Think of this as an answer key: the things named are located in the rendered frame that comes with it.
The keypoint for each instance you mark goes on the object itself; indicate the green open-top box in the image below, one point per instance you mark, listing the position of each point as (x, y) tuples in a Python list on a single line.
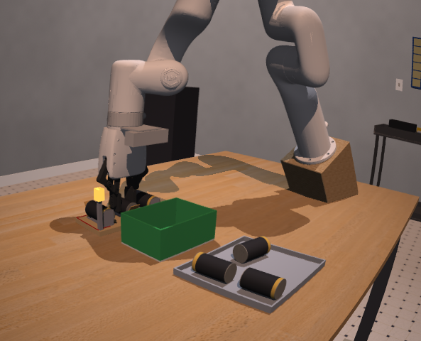
[(168, 228)]

